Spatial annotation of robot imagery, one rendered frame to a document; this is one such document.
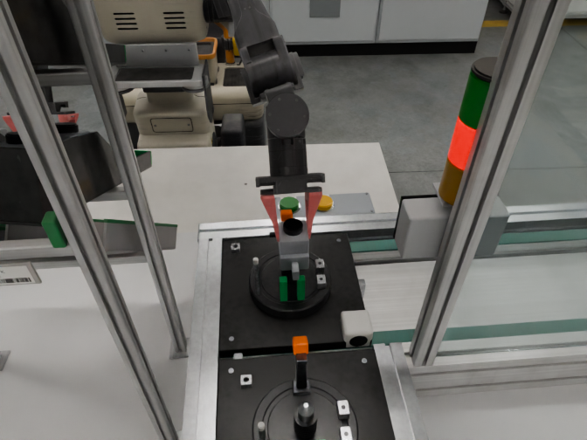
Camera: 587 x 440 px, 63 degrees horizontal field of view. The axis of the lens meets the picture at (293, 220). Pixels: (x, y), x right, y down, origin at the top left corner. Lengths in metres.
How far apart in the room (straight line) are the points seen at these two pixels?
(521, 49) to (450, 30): 3.61
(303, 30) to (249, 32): 3.10
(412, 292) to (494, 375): 0.20
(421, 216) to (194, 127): 1.04
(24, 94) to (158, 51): 1.02
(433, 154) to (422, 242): 2.32
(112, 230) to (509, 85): 0.47
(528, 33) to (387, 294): 0.58
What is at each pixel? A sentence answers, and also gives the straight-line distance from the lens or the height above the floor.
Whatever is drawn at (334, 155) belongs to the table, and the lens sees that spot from 1.31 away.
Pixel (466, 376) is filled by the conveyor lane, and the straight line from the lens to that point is 0.84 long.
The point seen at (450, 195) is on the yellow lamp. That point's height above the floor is 1.27.
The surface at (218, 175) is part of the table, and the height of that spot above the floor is 0.86.
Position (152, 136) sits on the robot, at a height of 0.80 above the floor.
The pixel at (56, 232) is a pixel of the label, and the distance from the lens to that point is 0.46.
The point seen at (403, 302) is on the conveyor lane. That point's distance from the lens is 0.90.
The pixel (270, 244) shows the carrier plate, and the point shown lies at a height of 0.97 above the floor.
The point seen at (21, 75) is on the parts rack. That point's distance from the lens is 0.37.
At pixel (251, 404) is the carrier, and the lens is 0.72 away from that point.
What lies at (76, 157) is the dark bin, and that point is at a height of 1.32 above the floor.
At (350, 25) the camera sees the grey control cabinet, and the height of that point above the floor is 0.24.
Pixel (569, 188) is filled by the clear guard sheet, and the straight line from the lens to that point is 0.60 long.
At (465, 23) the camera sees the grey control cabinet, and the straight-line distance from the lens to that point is 4.07.
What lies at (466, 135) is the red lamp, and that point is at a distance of 0.52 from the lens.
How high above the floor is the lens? 1.62
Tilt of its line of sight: 43 degrees down
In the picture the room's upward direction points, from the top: straight up
